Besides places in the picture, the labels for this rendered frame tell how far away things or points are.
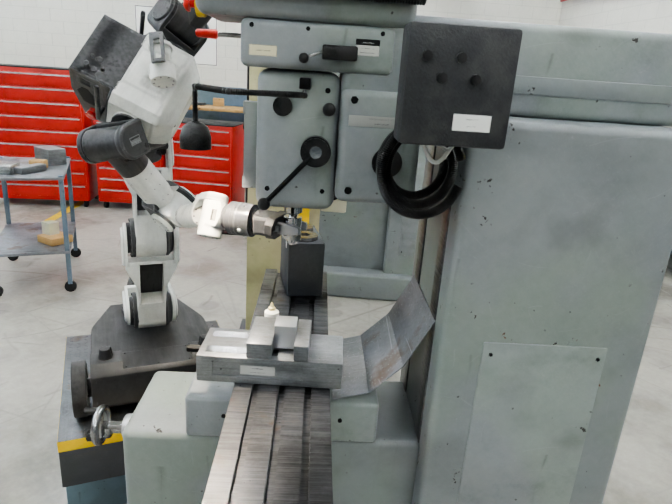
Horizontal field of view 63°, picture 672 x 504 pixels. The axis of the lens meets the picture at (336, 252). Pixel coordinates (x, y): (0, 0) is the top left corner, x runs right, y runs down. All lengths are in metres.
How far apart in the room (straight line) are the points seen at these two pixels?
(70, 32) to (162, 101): 9.65
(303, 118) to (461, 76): 0.41
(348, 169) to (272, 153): 0.18
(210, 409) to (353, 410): 0.37
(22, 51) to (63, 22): 0.91
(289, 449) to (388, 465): 0.48
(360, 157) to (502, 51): 0.41
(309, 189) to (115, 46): 0.72
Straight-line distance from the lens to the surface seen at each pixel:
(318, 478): 1.12
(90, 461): 2.20
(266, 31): 1.27
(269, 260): 3.31
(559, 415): 1.53
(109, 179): 6.50
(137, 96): 1.65
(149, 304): 2.22
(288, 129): 1.29
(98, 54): 1.71
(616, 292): 1.42
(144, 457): 1.64
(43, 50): 11.47
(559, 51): 1.38
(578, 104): 1.40
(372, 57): 1.27
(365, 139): 1.28
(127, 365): 2.13
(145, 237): 2.04
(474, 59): 1.05
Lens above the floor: 1.64
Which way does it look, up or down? 18 degrees down
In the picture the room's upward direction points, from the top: 4 degrees clockwise
